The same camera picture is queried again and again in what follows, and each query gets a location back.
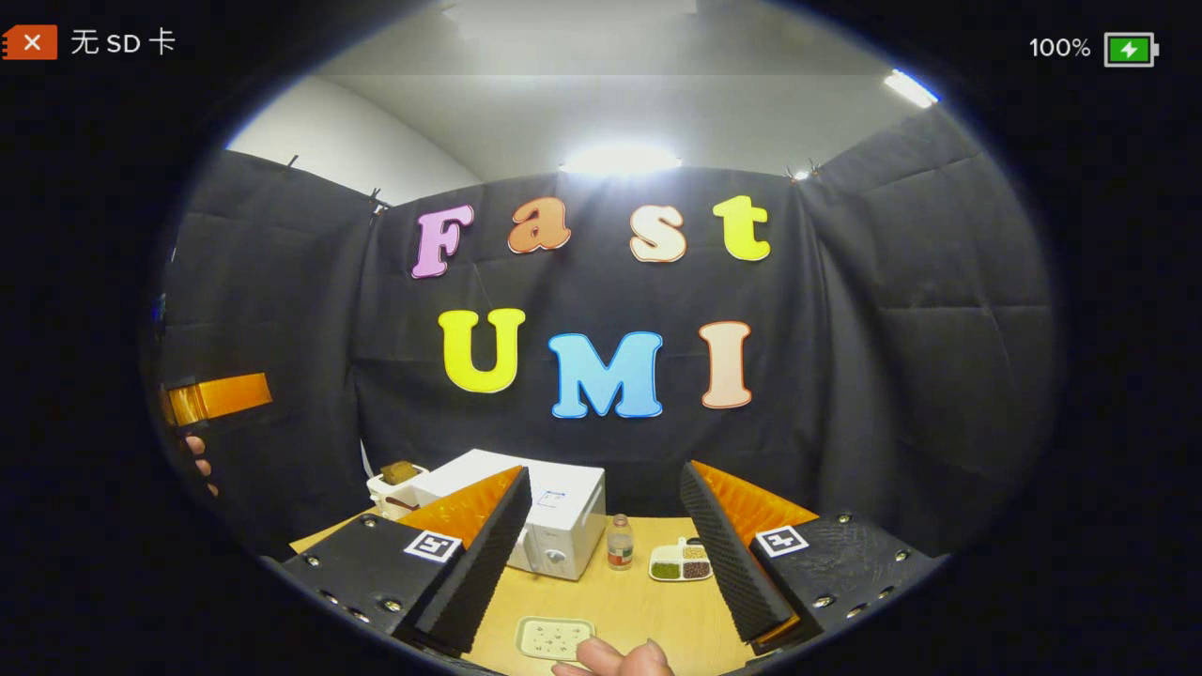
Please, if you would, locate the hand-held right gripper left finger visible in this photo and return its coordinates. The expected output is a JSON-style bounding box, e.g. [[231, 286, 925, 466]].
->
[[280, 466, 534, 658]]

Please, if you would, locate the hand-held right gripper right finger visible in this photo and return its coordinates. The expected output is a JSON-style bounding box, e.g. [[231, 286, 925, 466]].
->
[[678, 459, 946, 656]]

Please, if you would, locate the white microwave oven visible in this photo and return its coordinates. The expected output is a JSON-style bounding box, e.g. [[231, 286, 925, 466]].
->
[[408, 448, 608, 582]]

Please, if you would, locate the pale green food plate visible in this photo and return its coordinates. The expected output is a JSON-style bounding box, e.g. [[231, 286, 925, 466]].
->
[[514, 615, 597, 663]]

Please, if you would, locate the white divided grain dish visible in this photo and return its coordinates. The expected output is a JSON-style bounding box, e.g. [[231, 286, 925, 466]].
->
[[647, 536, 716, 584]]

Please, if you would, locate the clear plastic bottle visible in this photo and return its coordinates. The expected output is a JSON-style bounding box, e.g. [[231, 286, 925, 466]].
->
[[606, 513, 636, 573]]

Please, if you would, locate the white toaster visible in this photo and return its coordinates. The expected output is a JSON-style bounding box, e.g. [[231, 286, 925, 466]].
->
[[365, 465, 432, 520]]

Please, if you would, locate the black backdrop cloth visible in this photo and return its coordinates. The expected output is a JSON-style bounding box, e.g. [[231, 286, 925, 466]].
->
[[141, 103, 1064, 564]]

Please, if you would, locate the ceiling light behind cloth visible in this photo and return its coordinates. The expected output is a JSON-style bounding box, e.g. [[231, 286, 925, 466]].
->
[[561, 143, 685, 180]]

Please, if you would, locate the small ceiling light panel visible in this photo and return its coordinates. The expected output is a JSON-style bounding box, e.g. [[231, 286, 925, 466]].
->
[[881, 69, 942, 111]]

